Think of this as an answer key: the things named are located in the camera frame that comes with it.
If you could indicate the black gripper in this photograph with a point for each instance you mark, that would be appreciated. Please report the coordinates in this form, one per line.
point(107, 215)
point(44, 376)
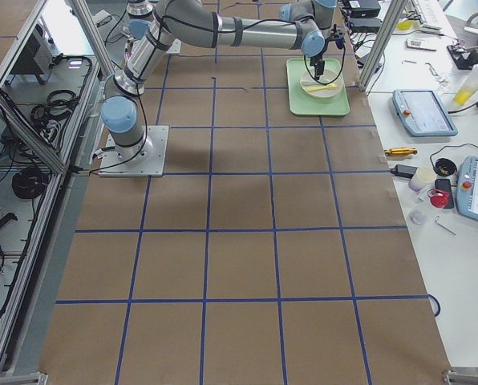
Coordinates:
point(316, 62)

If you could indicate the white round plate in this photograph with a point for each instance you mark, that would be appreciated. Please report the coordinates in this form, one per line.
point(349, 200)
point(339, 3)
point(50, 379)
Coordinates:
point(327, 78)

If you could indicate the yellow plastic fork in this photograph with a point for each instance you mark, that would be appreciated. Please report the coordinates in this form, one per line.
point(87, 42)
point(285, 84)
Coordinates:
point(330, 86)

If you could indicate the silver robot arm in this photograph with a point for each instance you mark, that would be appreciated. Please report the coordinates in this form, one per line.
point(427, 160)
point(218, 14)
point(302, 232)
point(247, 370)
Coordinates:
point(321, 10)
point(300, 26)

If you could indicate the light green tray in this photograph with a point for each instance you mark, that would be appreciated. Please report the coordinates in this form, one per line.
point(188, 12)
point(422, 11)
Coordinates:
point(303, 104)

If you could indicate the blue teach pendant far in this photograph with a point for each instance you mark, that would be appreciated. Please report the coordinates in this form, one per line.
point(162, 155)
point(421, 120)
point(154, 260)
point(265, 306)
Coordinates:
point(422, 113)

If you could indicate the blue teach pendant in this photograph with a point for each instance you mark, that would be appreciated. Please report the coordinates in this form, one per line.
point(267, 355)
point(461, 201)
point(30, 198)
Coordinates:
point(422, 113)
point(467, 188)

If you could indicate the black power adapter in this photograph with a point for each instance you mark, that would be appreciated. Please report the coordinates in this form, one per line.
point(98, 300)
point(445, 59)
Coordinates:
point(404, 171)

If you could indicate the yellow liquid bottle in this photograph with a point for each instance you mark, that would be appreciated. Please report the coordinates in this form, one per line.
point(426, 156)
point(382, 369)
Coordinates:
point(468, 88)

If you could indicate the red round object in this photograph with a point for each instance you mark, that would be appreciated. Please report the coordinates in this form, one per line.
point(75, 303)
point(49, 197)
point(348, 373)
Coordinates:
point(438, 198)

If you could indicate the blue teach pendant near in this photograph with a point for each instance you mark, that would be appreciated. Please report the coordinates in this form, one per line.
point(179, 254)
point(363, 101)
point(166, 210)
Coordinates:
point(467, 188)

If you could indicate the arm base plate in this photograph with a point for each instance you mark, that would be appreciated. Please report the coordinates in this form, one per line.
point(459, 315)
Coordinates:
point(142, 160)

